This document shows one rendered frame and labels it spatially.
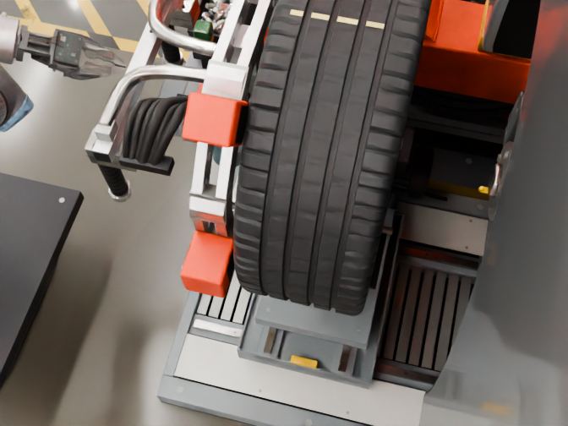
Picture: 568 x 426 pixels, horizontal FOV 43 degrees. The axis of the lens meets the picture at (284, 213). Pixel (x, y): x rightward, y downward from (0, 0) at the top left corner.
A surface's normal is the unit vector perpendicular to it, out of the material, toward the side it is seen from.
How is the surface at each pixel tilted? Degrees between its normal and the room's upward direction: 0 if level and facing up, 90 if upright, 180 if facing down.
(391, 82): 16
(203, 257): 0
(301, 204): 52
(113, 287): 0
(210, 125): 35
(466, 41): 0
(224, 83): 45
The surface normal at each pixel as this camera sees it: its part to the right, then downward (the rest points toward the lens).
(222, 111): -0.15, 0.13
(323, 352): -0.02, -0.45
